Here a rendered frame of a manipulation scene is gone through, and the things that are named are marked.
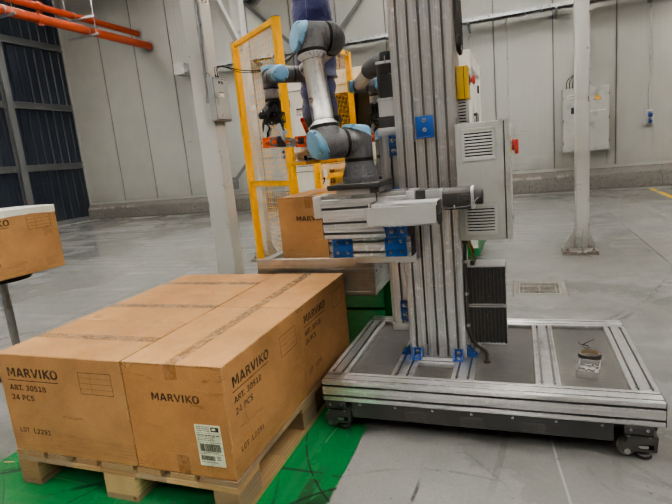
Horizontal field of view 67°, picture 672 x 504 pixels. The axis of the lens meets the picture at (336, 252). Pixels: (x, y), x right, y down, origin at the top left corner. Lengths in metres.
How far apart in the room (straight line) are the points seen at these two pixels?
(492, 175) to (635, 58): 9.59
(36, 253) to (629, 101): 10.30
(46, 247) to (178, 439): 2.09
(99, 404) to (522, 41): 10.52
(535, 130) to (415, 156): 9.22
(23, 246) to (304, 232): 1.73
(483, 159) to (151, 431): 1.57
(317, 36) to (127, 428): 1.59
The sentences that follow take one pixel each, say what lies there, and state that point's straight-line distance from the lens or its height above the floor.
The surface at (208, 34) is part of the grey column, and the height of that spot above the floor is 2.07.
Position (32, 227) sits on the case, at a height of 0.90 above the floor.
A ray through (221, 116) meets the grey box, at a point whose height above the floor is 1.50.
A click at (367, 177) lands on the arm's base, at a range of 2.04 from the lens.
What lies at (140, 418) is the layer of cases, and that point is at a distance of 1.94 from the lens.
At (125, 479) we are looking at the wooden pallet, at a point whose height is 0.09.
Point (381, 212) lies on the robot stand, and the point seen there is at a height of 0.93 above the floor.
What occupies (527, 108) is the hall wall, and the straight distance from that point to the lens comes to 11.34.
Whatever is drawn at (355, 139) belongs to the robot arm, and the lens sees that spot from 2.04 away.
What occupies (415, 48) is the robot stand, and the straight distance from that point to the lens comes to 2.20.
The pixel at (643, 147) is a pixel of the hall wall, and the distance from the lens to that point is 11.55.
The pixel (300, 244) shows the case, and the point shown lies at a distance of 2.87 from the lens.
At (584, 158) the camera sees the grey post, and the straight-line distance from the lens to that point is 5.36.
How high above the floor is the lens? 1.16
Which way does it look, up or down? 11 degrees down
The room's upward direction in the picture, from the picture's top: 5 degrees counter-clockwise
